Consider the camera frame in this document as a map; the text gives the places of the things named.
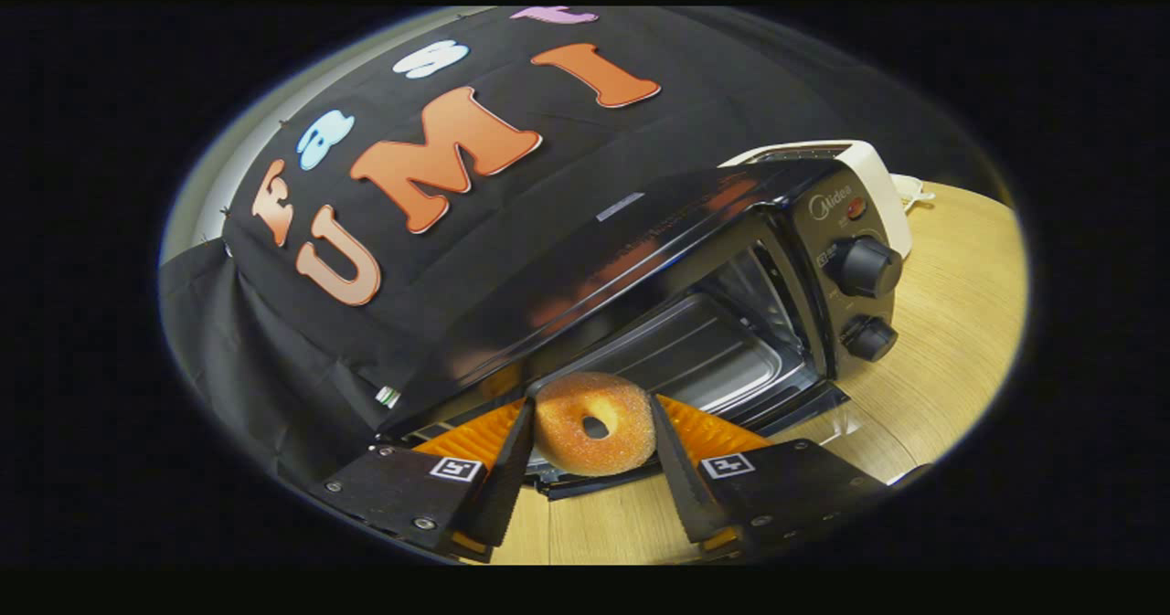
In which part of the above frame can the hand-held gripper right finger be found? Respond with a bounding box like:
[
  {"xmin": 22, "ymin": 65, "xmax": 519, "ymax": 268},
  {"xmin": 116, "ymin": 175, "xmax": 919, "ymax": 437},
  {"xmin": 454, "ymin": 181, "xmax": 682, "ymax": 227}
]
[{"xmin": 647, "ymin": 393, "xmax": 892, "ymax": 557}]

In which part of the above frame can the white pop-up toaster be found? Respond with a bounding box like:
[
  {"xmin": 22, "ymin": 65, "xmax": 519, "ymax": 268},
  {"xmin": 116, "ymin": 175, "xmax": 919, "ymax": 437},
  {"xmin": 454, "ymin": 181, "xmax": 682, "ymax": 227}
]
[{"xmin": 719, "ymin": 140, "xmax": 915, "ymax": 260}]

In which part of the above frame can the white divided snack dish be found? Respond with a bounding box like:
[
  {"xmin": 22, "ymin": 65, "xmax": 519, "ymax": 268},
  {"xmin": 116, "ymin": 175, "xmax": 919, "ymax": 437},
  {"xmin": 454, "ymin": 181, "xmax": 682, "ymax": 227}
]
[{"xmin": 891, "ymin": 174, "xmax": 936, "ymax": 214}]

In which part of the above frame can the sugared donut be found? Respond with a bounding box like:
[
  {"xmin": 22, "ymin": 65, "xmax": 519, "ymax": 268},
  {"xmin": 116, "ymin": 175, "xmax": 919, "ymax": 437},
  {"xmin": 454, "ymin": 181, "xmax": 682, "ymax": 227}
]
[{"xmin": 533, "ymin": 372, "xmax": 657, "ymax": 478}]

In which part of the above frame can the black toaster oven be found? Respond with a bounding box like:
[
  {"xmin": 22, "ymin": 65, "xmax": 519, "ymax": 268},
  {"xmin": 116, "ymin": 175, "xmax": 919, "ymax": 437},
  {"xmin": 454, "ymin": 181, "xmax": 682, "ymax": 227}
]
[{"xmin": 375, "ymin": 158, "xmax": 906, "ymax": 502}]

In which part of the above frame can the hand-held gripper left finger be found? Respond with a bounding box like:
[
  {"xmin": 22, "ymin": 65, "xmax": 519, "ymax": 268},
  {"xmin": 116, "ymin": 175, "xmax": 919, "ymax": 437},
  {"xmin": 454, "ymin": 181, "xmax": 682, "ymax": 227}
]
[{"xmin": 311, "ymin": 398, "xmax": 536, "ymax": 561}]

